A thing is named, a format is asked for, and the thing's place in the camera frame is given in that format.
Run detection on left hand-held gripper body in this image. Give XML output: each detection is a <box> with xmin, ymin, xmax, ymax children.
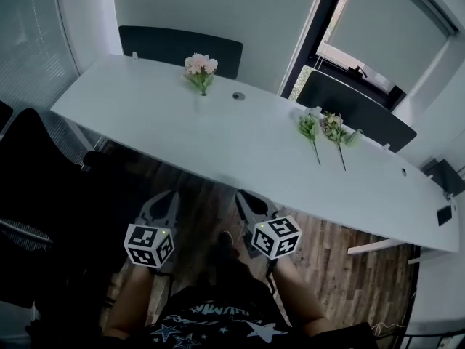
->
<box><xmin>124</xmin><ymin>214</ymin><xmax>176</xmax><ymax>269</ymax></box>

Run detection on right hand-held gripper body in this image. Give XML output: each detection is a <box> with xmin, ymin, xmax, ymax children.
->
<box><xmin>241</xmin><ymin>209</ymin><xmax>303</xmax><ymax>260</ymax></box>

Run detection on green and white flowers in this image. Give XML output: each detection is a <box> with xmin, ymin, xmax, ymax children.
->
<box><xmin>297</xmin><ymin>108</ymin><xmax>323</xmax><ymax>167</ymax></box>

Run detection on dusty pink flowers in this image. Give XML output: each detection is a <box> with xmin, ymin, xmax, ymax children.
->
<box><xmin>321</xmin><ymin>110</ymin><xmax>349</xmax><ymax>172</ymax></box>

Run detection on white vase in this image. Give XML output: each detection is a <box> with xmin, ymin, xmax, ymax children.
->
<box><xmin>196</xmin><ymin>93</ymin><xmax>211</xmax><ymax>115</ymax></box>

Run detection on pink flowers bouquet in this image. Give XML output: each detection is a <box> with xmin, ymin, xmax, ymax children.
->
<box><xmin>181</xmin><ymin>52</ymin><xmax>219</xmax><ymax>97</ymax></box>

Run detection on person's right forearm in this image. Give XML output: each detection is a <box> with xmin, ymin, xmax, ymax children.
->
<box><xmin>271</xmin><ymin>258</ymin><xmax>328</xmax><ymax>332</ymax></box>

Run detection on person's left forearm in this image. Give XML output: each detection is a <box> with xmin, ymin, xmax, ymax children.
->
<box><xmin>105</xmin><ymin>265</ymin><xmax>155</xmax><ymax>337</ymax></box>

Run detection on person's leg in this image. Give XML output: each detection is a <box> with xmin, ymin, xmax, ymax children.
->
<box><xmin>195</xmin><ymin>230</ymin><xmax>255</xmax><ymax>297</ymax></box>

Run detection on white table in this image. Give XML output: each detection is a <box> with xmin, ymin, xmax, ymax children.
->
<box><xmin>49</xmin><ymin>53</ymin><xmax>461</xmax><ymax>265</ymax></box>

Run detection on black star print shirt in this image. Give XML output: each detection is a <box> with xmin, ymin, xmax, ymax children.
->
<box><xmin>97</xmin><ymin>285</ymin><xmax>379</xmax><ymax>349</ymax></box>

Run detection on black mesh office chair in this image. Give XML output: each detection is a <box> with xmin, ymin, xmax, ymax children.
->
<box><xmin>0</xmin><ymin>216</ymin><xmax>55</xmax><ymax>305</ymax></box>

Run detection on curved dark desk divider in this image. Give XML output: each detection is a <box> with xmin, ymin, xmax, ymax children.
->
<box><xmin>296</xmin><ymin>70</ymin><xmax>418</xmax><ymax>154</ymax></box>

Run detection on long dark desk divider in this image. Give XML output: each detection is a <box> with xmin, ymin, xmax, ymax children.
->
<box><xmin>118</xmin><ymin>25</ymin><xmax>243</xmax><ymax>81</ymax></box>

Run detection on black desk socket box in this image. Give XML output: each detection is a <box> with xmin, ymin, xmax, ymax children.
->
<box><xmin>437</xmin><ymin>206</ymin><xmax>454</xmax><ymax>228</ymax></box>

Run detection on small dark desk divider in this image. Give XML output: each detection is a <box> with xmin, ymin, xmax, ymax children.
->
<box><xmin>421</xmin><ymin>158</ymin><xmax>465</xmax><ymax>199</ymax></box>

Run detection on grey roller blind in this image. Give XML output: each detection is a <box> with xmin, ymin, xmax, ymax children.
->
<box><xmin>328</xmin><ymin>0</ymin><xmax>458</xmax><ymax>94</ymax></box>

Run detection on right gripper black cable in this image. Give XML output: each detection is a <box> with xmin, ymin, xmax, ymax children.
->
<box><xmin>264</xmin><ymin>259</ymin><xmax>292</xmax><ymax>327</ymax></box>

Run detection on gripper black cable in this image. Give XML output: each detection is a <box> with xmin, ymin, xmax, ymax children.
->
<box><xmin>264</xmin><ymin>259</ymin><xmax>292</xmax><ymax>327</ymax></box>
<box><xmin>150</xmin><ymin>268</ymin><xmax>176</xmax><ymax>300</ymax></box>

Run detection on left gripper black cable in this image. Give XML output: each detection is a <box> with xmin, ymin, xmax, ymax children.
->
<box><xmin>150</xmin><ymin>268</ymin><xmax>176</xmax><ymax>300</ymax></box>

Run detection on black window frame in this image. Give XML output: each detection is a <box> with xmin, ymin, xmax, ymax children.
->
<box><xmin>279</xmin><ymin>0</ymin><xmax>465</xmax><ymax>112</ymax></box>

